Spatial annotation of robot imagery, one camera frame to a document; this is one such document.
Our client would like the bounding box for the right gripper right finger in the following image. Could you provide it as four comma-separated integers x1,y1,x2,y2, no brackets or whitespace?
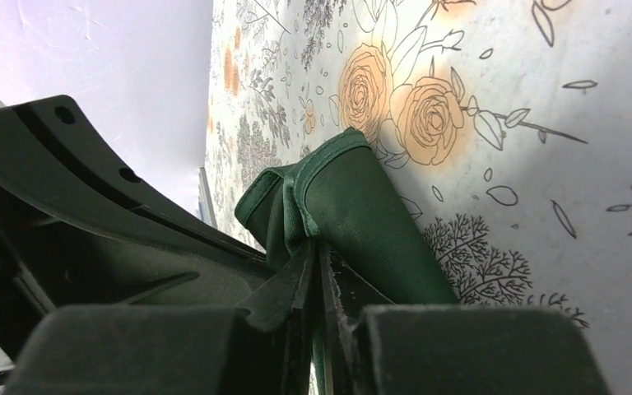
318,247,610,394

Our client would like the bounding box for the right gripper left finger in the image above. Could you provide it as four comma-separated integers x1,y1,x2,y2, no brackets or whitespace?
4,242,316,394

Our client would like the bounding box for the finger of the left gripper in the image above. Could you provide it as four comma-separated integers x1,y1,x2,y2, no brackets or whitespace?
0,95,271,328

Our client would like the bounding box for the dark green cloth napkin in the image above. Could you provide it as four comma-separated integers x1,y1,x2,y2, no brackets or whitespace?
235,128,459,304

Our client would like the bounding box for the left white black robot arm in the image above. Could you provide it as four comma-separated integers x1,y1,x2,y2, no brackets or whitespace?
0,95,281,394

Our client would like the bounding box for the floral patterned table mat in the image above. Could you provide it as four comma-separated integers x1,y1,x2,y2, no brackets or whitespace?
207,1,632,394

